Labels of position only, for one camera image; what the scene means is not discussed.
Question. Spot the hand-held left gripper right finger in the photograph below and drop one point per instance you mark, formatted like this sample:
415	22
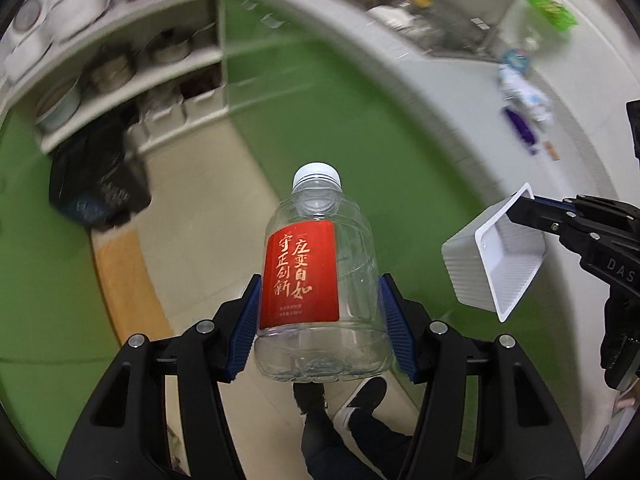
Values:
397	330

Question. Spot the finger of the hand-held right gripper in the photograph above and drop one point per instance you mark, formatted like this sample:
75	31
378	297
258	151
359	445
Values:
605	208
540	220

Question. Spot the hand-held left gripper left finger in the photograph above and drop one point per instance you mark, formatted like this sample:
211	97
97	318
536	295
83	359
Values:
245	330

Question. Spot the white plastic tray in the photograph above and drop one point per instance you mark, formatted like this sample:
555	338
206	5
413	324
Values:
505	265

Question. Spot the clear plastic bottle red label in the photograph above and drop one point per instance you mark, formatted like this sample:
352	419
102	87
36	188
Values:
320	270

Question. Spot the black white sneaker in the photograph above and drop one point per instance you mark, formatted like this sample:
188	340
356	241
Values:
310	397
362	400

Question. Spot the orange floor mat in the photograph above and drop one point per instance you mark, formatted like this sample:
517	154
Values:
130	285

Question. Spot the person's dark trousers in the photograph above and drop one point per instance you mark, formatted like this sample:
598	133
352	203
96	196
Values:
340	450

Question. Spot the stainless steel sink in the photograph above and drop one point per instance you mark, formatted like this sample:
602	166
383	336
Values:
450	35

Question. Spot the black bag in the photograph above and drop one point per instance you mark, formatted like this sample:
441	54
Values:
100	175

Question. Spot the green plastic basket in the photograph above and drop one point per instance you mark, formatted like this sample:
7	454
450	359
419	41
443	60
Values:
547	2

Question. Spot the white storage bin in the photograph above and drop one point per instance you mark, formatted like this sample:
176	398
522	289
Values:
157	127
205	105

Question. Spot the white shelf unit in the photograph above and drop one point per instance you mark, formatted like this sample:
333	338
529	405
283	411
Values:
165	72

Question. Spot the large steel pot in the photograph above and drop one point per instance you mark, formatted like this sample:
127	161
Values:
112	72

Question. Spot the pale teal bowl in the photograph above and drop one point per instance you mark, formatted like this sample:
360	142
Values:
57	107

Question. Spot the white rice cooker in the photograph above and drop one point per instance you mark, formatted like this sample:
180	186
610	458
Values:
75	5

